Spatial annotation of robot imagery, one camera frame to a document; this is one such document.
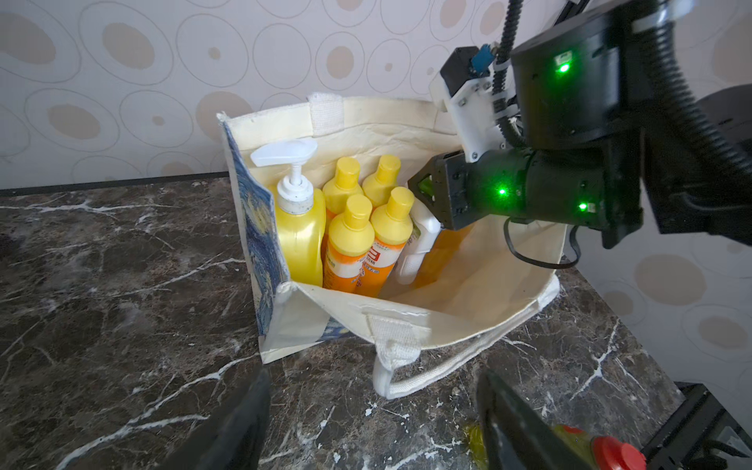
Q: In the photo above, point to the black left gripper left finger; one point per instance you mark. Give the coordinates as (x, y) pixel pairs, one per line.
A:
(233, 437)

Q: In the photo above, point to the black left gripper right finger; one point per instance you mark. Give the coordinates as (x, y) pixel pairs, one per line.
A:
(514, 436)

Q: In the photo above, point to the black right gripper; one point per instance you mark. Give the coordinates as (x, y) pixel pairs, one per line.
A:
(596, 186)

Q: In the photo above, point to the orange bottle yellow cap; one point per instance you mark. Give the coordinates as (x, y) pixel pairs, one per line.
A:
(350, 237)
(342, 186)
(379, 185)
(393, 227)

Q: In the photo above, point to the cream starry night tote bag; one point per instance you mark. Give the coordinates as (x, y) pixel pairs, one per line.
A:
(421, 335)

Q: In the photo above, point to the yellow pump dish soap bottle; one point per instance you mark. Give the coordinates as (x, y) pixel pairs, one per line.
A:
(300, 210)

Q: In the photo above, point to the orange pump dish soap bottle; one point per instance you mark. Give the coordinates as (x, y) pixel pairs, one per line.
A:
(447, 244)

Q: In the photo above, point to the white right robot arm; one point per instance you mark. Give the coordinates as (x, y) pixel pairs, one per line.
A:
(581, 124)

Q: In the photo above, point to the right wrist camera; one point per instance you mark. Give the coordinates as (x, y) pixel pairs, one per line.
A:
(464, 89)

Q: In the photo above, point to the black base frame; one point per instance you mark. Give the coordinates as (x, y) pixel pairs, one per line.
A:
(701, 434)

